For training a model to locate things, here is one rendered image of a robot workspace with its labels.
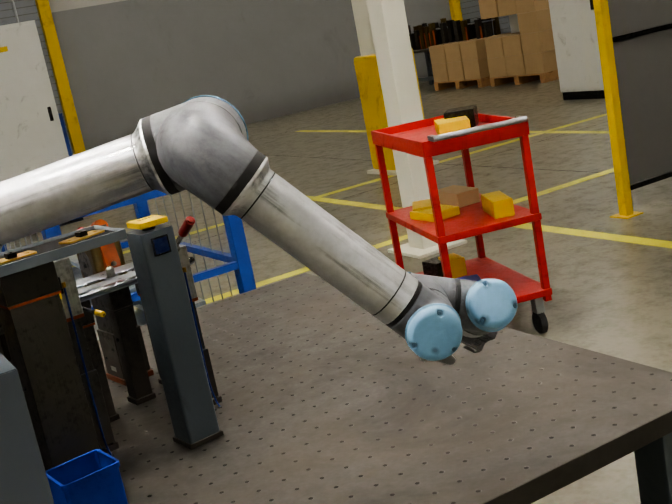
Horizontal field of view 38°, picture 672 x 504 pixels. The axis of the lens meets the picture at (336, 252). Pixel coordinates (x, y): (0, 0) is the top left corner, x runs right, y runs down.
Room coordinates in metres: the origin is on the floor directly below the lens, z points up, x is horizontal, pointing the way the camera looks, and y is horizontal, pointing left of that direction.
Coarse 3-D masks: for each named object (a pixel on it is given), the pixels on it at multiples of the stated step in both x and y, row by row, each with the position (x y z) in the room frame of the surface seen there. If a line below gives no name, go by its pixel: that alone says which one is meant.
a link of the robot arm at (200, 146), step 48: (192, 144) 1.25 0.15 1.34; (240, 144) 1.26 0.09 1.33; (192, 192) 1.27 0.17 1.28; (240, 192) 1.23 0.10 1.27; (288, 192) 1.25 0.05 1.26; (288, 240) 1.24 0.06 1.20; (336, 240) 1.24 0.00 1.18; (336, 288) 1.26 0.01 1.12; (384, 288) 1.24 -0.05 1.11; (432, 288) 1.33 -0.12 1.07; (432, 336) 1.22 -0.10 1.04
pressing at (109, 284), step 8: (128, 264) 2.26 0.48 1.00; (104, 272) 2.22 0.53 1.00; (120, 272) 2.19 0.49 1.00; (80, 280) 2.18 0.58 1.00; (88, 280) 2.16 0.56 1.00; (96, 280) 2.15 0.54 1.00; (112, 280) 2.12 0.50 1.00; (120, 280) 2.08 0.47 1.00; (128, 280) 2.08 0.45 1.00; (136, 280) 2.09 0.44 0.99; (80, 288) 2.10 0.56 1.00; (88, 288) 2.08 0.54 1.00; (96, 288) 2.05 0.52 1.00; (104, 288) 2.05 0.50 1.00; (112, 288) 2.06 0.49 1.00; (120, 288) 2.07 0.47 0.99; (80, 296) 2.02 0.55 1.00; (88, 296) 2.03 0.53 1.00; (96, 296) 2.04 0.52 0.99
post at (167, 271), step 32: (160, 224) 1.89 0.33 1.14; (160, 256) 1.83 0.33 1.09; (160, 288) 1.82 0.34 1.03; (160, 320) 1.82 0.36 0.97; (192, 320) 1.85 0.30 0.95; (160, 352) 1.85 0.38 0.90; (192, 352) 1.84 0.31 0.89; (192, 384) 1.83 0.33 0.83; (192, 416) 1.82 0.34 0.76; (192, 448) 1.81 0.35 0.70
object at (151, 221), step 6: (150, 216) 1.89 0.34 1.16; (156, 216) 1.87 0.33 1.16; (162, 216) 1.86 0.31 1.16; (132, 222) 1.86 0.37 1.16; (138, 222) 1.84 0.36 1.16; (144, 222) 1.83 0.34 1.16; (150, 222) 1.83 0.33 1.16; (156, 222) 1.84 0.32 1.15; (162, 222) 1.85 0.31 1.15; (132, 228) 1.85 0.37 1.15; (138, 228) 1.83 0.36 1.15; (144, 228) 1.83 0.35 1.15; (150, 228) 1.85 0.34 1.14
